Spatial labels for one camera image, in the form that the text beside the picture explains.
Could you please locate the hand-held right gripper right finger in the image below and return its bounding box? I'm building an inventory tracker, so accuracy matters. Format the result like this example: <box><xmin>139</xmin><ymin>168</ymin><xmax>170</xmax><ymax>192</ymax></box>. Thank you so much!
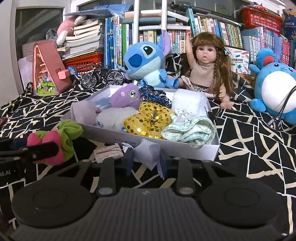
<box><xmin>158</xmin><ymin>149</ymin><xmax>234</xmax><ymax>197</ymax></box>

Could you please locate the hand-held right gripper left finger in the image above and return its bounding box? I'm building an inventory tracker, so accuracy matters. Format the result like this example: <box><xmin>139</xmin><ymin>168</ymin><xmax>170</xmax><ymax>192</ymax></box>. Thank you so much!
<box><xmin>54</xmin><ymin>148</ymin><xmax>135</xmax><ymax>197</ymax></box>

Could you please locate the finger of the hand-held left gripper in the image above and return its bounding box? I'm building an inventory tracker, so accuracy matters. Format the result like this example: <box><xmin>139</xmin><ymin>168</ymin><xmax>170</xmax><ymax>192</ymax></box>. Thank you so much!
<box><xmin>17</xmin><ymin>141</ymin><xmax>59</xmax><ymax>164</ymax></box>
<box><xmin>0</xmin><ymin>138</ymin><xmax>29</xmax><ymax>151</ymax></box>

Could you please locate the pink scrunchie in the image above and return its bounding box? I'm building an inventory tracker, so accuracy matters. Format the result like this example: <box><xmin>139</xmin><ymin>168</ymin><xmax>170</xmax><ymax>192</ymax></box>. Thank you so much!
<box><xmin>27</xmin><ymin>130</ymin><xmax>65</xmax><ymax>166</ymax></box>

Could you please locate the pale lavender cloth piece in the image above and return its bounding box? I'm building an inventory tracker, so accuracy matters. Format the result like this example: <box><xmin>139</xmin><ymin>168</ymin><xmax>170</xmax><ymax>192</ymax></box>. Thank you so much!
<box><xmin>122</xmin><ymin>138</ymin><xmax>162</xmax><ymax>171</ymax></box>

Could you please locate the white cardboard box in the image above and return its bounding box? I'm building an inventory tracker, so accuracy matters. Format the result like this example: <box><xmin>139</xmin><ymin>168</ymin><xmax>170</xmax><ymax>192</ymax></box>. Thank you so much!
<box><xmin>60</xmin><ymin>85</ymin><xmax>221</xmax><ymax>162</ymax></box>

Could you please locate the lilac fleece cloth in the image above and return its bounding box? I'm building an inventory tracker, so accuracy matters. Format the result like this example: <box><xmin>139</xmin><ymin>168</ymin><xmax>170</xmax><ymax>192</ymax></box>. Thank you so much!
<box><xmin>70</xmin><ymin>100</ymin><xmax>102</xmax><ymax>127</ymax></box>

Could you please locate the purple plush toy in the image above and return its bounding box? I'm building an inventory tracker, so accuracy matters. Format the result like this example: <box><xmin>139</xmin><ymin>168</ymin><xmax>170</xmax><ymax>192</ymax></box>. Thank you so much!
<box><xmin>109</xmin><ymin>83</ymin><xmax>143</xmax><ymax>109</ymax></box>

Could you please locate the navy floral scrunchie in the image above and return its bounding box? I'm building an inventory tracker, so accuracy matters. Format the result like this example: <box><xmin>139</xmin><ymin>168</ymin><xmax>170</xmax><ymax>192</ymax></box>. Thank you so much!
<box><xmin>138</xmin><ymin>85</ymin><xmax>173</xmax><ymax>108</ymax></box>

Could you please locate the small striped cloth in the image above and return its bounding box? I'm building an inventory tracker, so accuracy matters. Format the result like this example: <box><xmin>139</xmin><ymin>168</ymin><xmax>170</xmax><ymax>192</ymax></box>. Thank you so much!
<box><xmin>93</xmin><ymin>143</ymin><xmax>122</xmax><ymax>164</ymax></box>

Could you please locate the gold sequin bow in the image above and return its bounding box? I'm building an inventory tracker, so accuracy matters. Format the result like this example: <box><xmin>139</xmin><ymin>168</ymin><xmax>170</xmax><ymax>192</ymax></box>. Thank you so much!
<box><xmin>123</xmin><ymin>101</ymin><xmax>176</xmax><ymax>140</ymax></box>

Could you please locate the white fluffy plush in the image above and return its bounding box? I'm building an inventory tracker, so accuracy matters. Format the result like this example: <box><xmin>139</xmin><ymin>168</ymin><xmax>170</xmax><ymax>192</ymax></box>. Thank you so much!
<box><xmin>95</xmin><ymin>107</ymin><xmax>139</xmax><ymax>133</ymax></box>

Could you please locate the pink triangular house model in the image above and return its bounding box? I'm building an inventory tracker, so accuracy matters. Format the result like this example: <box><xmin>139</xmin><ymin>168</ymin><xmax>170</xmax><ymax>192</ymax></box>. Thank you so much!
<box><xmin>32</xmin><ymin>40</ymin><xmax>73</xmax><ymax>96</ymax></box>

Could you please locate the miniature black bicycle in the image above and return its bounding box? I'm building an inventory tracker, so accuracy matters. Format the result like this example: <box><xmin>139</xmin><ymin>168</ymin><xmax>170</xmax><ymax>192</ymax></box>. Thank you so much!
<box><xmin>80</xmin><ymin>62</ymin><xmax>125</xmax><ymax>90</ymax></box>

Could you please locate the black patterned blanket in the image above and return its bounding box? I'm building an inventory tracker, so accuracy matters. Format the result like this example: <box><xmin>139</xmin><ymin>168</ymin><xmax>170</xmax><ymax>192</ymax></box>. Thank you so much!
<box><xmin>0</xmin><ymin>53</ymin><xmax>296</xmax><ymax>235</ymax></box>

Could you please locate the red plastic basket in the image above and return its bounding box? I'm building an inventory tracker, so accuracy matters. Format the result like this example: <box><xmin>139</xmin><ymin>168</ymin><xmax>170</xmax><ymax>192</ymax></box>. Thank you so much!
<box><xmin>239</xmin><ymin>6</ymin><xmax>283</xmax><ymax>36</ymax></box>
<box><xmin>62</xmin><ymin>52</ymin><xmax>104</xmax><ymax>75</ymax></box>

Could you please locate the blue alien plush toy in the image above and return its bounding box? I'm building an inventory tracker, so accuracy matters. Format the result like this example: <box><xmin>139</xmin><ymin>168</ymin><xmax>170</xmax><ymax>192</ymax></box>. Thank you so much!
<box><xmin>117</xmin><ymin>30</ymin><xmax>181</xmax><ymax>90</ymax></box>

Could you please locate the long-haired doll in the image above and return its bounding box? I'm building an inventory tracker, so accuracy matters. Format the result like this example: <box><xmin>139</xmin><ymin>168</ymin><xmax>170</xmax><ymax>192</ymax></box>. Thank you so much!
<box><xmin>179</xmin><ymin>31</ymin><xmax>236</xmax><ymax>110</ymax></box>

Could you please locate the grey plush toy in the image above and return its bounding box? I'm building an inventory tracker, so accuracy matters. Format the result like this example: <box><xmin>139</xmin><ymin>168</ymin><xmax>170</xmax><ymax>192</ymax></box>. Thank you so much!
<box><xmin>46</xmin><ymin>28</ymin><xmax>59</xmax><ymax>47</ymax></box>

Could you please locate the stack of flat books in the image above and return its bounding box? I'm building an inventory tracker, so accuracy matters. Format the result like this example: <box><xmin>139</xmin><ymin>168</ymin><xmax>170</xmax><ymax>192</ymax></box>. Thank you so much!
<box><xmin>57</xmin><ymin>19</ymin><xmax>104</xmax><ymax>59</ymax></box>

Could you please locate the brown cardboard box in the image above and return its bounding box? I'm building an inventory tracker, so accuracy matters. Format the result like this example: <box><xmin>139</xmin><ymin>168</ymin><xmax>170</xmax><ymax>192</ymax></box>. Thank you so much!
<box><xmin>235</xmin><ymin>72</ymin><xmax>258</xmax><ymax>90</ymax></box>

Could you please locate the row of upright books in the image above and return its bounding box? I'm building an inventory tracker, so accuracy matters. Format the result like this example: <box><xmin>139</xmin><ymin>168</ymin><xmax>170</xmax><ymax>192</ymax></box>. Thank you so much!
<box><xmin>104</xmin><ymin>9</ymin><xmax>296</xmax><ymax>76</ymax></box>

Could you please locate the pink bunny plush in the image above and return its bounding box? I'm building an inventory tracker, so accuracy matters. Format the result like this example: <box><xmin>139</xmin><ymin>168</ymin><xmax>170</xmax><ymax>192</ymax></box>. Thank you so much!
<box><xmin>56</xmin><ymin>14</ymin><xmax>86</xmax><ymax>46</ymax></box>

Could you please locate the white printed toy box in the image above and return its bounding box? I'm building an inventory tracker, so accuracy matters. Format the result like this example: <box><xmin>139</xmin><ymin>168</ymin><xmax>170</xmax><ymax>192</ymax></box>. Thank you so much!
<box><xmin>225</xmin><ymin>46</ymin><xmax>250</xmax><ymax>75</ymax></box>

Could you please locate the round blue mouse plush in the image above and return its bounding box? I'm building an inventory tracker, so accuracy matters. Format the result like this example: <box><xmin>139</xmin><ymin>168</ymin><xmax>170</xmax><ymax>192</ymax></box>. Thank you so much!
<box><xmin>248</xmin><ymin>47</ymin><xmax>296</xmax><ymax>126</ymax></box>

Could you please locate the white rack pole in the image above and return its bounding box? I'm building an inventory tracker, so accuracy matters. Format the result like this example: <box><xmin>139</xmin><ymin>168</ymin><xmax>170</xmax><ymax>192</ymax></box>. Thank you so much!
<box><xmin>161</xmin><ymin>0</ymin><xmax>168</xmax><ymax>32</ymax></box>
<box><xmin>132</xmin><ymin>0</ymin><xmax>141</xmax><ymax>44</ymax></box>

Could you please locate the blue flat folder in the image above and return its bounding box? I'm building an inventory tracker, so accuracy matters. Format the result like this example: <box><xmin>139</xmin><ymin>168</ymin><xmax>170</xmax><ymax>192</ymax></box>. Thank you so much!
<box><xmin>65</xmin><ymin>3</ymin><xmax>133</xmax><ymax>18</ymax></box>

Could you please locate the long black rod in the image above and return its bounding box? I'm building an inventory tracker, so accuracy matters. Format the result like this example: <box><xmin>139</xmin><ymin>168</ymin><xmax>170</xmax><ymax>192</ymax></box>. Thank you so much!
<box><xmin>169</xmin><ymin>2</ymin><xmax>243</xmax><ymax>26</ymax></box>

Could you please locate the blue printed carton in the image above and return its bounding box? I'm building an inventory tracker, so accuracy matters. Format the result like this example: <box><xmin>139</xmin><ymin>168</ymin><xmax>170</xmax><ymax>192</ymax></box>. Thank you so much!
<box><xmin>282</xmin><ymin>9</ymin><xmax>296</xmax><ymax>42</ymax></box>

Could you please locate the black cable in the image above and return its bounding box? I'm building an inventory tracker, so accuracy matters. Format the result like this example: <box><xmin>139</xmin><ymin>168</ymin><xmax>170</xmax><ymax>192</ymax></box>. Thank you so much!
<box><xmin>269</xmin><ymin>85</ymin><xmax>296</xmax><ymax>131</ymax></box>

